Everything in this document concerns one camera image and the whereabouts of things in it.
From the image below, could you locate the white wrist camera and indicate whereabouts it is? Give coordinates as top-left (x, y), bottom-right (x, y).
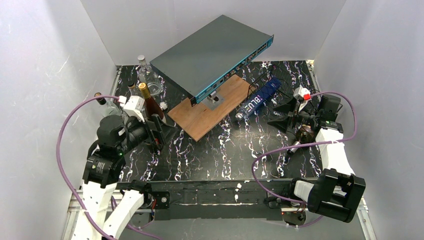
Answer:
top-left (123, 95), bottom-right (145, 123)
top-left (293, 85), bottom-right (311, 114)

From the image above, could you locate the blue square bottle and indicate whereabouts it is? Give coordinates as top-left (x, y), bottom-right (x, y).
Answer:
top-left (235, 77), bottom-right (282, 121)

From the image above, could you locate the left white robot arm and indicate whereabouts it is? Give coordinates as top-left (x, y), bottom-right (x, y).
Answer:
top-left (71, 96), bottom-right (175, 240)

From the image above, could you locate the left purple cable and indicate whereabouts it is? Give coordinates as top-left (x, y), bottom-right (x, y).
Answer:
top-left (55, 95), bottom-right (163, 240)

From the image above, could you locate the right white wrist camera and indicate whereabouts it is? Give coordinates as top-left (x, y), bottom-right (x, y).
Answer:
top-left (293, 85), bottom-right (311, 114)

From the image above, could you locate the clear bottle black gold label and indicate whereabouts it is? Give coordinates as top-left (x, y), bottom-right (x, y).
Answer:
top-left (127, 82), bottom-right (141, 97)

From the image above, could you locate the clear gold label liquor bottle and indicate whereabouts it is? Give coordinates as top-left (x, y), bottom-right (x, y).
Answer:
top-left (96, 97), bottom-right (122, 118)

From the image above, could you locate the gold capped wine bottle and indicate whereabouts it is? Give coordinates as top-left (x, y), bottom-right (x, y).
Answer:
top-left (138, 82), bottom-right (166, 123)

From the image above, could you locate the white plastic faucet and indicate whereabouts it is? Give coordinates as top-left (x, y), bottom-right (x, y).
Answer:
top-left (159, 101), bottom-right (168, 112)

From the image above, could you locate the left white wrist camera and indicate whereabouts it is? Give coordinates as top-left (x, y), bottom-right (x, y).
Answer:
top-left (123, 95), bottom-right (145, 123)

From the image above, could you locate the teal network switch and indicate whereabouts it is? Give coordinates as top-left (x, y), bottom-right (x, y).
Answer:
top-left (150, 15), bottom-right (274, 106)

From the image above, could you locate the purple cable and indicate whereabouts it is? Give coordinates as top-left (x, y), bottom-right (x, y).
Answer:
top-left (55, 95), bottom-right (163, 240)
top-left (251, 91), bottom-right (357, 229)

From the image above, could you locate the aluminium frame rail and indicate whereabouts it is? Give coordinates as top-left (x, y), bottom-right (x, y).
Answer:
top-left (61, 66), bottom-right (122, 240)

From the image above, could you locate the dark bottle brown label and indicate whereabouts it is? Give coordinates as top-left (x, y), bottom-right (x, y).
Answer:
top-left (287, 125), bottom-right (315, 157)

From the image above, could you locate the wooden board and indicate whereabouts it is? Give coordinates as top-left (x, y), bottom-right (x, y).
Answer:
top-left (168, 75), bottom-right (251, 142)

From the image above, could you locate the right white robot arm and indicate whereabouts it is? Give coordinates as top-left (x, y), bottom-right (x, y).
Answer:
top-left (269, 94), bottom-right (366, 223)

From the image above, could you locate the black wire wine rack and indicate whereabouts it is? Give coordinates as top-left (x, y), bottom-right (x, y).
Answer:
top-left (246, 62), bottom-right (319, 100)

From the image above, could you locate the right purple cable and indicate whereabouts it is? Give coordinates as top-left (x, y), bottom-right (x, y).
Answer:
top-left (251, 91), bottom-right (357, 229)

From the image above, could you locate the clear round glass bottle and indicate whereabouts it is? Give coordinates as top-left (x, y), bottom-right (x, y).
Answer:
top-left (137, 55), bottom-right (163, 96)

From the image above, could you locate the metal switch stand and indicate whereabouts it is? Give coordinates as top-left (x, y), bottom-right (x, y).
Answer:
top-left (201, 91), bottom-right (225, 111)

